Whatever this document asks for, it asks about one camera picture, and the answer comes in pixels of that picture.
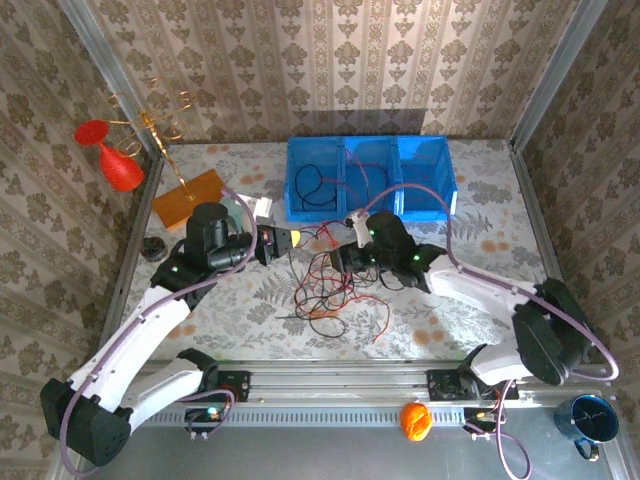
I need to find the thin red cable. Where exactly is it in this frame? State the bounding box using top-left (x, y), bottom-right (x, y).
top-left (298, 222), bottom-right (362, 321)
top-left (345, 148), bottom-right (390, 202)

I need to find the tangle of red black wires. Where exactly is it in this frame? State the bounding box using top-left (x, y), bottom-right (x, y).
top-left (274, 249), bottom-right (381, 340)
top-left (294, 224), bottom-right (391, 345)

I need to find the thin black cable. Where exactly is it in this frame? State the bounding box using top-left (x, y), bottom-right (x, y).
top-left (274, 249), bottom-right (381, 340)
top-left (293, 163), bottom-right (337, 211)

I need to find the frosted pale green cup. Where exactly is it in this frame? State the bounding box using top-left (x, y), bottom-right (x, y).
top-left (219, 196), bottom-right (254, 234)

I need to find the small bottle with black cap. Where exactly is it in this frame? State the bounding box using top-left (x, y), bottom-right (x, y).
top-left (141, 236), bottom-right (168, 264)

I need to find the blue three-compartment plastic bin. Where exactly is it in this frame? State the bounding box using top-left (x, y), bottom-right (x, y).
top-left (284, 134), bottom-right (459, 222)

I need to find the red plastic goblet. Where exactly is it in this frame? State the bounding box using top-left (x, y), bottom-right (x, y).
top-left (73, 118), bottom-right (145, 194)

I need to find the orange mandarin fruit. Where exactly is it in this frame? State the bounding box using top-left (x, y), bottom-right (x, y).
top-left (398, 401), bottom-right (434, 442)

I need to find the small black controller board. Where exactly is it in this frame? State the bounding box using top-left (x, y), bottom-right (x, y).
top-left (183, 407), bottom-right (225, 442)
top-left (462, 406), bottom-right (507, 442)

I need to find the dark blue mug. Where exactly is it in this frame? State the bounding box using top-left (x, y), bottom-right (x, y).
top-left (552, 393), bottom-right (620, 462)

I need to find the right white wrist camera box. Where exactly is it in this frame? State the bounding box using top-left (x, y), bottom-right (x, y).
top-left (346, 209), bottom-right (375, 249)

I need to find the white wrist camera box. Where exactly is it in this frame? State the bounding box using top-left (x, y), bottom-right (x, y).
top-left (346, 209), bottom-right (375, 249)
top-left (238, 193), bottom-right (275, 217)

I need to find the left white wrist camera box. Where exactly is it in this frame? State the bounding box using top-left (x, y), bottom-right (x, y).
top-left (238, 193), bottom-right (275, 217)

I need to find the gold wire stand wooden base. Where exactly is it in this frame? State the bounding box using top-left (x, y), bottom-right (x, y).
top-left (104, 75), bottom-right (232, 232)

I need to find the aluminium side rail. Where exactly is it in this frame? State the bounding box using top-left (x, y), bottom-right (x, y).
top-left (507, 142), bottom-right (591, 365)
top-left (93, 154), bottom-right (166, 366)

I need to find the aluminium frame rail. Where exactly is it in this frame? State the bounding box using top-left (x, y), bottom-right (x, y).
top-left (74, 358), bottom-right (614, 407)

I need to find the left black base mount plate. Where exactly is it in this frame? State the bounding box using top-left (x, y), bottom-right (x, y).
top-left (160, 369), bottom-right (252, 404)

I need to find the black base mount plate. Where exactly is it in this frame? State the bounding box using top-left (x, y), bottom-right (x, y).
top-left (426, 368), bottom-right (519, 401)
top-left (160, 369), bottom-right (252, 404)

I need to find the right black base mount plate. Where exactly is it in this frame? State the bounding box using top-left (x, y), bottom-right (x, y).
top-left (426, 368), bottom-right (519, 401)

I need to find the grey slotted cable duct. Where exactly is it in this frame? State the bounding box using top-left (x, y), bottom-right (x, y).
top-left (122, 403), bottom-right (481, 427)

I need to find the aluminium corner post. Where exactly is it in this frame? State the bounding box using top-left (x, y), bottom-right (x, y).
top-left (509, 0), bottom-right (609, 151)
top-left (57, 0), bottom-right (164, 161)

